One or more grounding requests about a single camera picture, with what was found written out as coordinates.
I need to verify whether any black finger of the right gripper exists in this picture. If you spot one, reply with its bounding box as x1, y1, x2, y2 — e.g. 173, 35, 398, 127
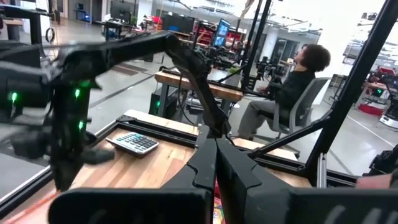
81, 147, 116, 166
51, 148, 84, 192

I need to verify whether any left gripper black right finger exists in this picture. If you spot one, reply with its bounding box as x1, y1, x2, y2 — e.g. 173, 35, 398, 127
215, 138, 398, 224

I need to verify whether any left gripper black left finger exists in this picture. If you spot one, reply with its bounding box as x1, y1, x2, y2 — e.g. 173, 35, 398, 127
47, 138, 218, 224

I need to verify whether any silver calculator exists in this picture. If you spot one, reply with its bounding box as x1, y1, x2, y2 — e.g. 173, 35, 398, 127
105, 131, 160, 158

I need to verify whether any colourful crayon box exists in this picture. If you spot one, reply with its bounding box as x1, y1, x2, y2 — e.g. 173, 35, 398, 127
212, 180, 226, 224

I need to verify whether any dark floor mat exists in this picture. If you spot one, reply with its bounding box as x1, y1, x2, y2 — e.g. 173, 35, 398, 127
110, 63, 149, 77

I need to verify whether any black computer tower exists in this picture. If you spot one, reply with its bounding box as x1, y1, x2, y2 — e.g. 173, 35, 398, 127
148, 86, 180, 121

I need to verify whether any person's hand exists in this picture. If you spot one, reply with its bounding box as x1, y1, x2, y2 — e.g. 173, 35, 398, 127
356, 172, 394, 190

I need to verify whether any black desk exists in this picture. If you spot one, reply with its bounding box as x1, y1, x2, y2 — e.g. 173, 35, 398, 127
93, 19, 135, 41

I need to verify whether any grey office chair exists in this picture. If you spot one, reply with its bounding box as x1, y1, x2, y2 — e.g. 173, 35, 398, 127
256, 77, 332, 138

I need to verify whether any wooden workbench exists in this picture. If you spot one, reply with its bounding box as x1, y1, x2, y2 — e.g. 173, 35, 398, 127
154, 70, 244, 103

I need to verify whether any person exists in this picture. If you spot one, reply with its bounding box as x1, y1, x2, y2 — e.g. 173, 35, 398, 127
238, 43, 332, 141

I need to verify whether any black teleoperation device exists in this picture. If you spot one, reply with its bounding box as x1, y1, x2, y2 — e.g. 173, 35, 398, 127
254, 55, 282, 94

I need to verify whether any large black panel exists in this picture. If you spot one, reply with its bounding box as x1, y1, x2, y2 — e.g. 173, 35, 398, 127
161, 14, 196, 34

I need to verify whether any monitor with blue screen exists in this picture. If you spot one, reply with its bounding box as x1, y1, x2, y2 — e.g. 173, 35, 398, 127
213, 17, 232, 48

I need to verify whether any black aluminium rig frame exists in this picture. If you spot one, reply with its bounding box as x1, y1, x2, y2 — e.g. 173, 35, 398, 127
0, 0, 398, 218

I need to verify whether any black neighbouring rig frame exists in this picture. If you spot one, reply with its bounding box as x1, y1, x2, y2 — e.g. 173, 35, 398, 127
241, 0, 273, 91

